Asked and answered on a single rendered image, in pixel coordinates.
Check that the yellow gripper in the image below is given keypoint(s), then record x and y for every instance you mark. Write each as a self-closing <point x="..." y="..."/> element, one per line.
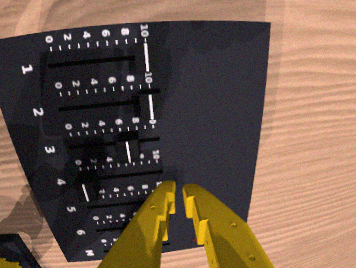
<point x="229" y="241"/>

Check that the black lighting desk panel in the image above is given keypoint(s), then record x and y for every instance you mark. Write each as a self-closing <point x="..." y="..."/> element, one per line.
<point x="68" y="95"/>

